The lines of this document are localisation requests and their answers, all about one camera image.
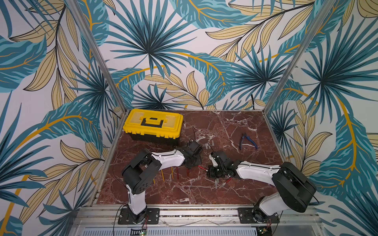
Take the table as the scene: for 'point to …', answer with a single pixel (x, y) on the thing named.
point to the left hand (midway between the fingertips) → (198, 163)
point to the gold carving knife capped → (172, 173)
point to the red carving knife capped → (177, 174)
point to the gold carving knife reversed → (162, 174)
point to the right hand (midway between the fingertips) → (206, 173)
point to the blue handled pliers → (244, 134)
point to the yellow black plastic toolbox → (163, 127)
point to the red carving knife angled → (223, 184)
